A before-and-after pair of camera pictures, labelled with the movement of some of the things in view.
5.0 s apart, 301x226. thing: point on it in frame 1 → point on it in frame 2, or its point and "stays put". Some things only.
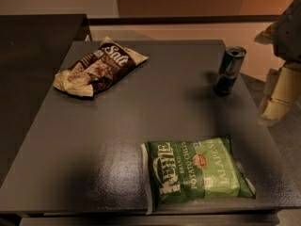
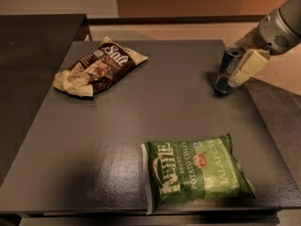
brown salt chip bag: x=100 y=70 stays put
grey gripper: x=289 y=37 → x=271 y=34
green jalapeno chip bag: x=181 y=170 stays put
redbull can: x=229 y=69 stays put
